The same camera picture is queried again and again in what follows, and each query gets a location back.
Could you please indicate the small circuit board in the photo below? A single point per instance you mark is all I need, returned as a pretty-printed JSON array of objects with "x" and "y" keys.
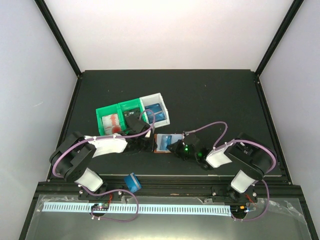
[{"x": 100, "y": 207}]

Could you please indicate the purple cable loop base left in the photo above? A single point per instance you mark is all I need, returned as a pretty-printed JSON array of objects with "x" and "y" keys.
[{"x": 116, "y": 207}]

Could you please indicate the white slotted cable duct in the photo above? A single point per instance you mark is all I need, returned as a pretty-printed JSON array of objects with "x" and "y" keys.
[{"x": 155, "y": 209}]

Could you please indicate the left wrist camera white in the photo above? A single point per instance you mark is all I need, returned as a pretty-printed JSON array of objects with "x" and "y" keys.
[{"x": 148, "y": 134}]

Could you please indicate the left black frame post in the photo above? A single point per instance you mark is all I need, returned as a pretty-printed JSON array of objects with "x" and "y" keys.
[{"x": 48, "y": 17}]

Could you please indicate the black vip cards stack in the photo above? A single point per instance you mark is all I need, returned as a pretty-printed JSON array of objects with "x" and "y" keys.
[{"x": 132, "y": 112}]

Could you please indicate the red white cards stack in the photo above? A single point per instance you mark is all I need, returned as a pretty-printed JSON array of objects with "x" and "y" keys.
[{"x": 111, "y": 124}]

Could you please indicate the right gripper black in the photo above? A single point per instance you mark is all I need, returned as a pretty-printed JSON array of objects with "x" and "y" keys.
[{"x": 175, "y": 148}]

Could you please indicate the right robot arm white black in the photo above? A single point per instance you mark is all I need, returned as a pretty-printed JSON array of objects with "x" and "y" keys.
[{"x": 253, "y": 159}]

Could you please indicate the brown leather card holder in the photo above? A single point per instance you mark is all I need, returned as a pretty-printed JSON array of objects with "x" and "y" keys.
[{"x": 157, "y": 137}]

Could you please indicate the blue cards stack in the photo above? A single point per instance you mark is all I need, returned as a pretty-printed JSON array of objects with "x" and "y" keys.
[{"x": 157, "y": 111}]

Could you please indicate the green bin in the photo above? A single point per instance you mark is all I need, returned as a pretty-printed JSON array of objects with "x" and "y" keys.
[
  {"x": 128, "y": 108},
  {"x": 103, "y": 111}
]

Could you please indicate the white bin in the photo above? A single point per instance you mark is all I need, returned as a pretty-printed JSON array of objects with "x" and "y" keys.
[{"x": 156, "y": 98}]

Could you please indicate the green bin middle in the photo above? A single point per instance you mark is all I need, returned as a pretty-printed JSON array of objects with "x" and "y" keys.
[{"x": 128, "y": 108}]

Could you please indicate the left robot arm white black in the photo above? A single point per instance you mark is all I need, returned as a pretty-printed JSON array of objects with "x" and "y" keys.
[{"x": 71, "y": 159}]

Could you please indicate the green bin left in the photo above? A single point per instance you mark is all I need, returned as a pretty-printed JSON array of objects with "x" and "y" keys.
[{"x": 103, "y": 111}]

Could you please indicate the dropped blue credit card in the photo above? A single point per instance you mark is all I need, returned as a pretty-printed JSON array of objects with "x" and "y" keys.
[{"x": 132, "y": 183}]

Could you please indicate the black aluminium rail front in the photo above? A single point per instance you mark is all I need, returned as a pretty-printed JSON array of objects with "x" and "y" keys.
[{"x": 199, "y": 186}]

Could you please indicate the right black frame post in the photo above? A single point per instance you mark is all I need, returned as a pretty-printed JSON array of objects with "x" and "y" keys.
[{"x": 286, "y": 22}]

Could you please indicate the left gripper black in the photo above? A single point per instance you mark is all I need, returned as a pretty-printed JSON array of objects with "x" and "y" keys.
[{"x": 151, "y": 147}]

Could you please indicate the black frame post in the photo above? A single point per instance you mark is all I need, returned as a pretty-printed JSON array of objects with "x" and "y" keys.
[
  {"x": 286, "y": 22},
  {"x": 48, "y": 17}
]

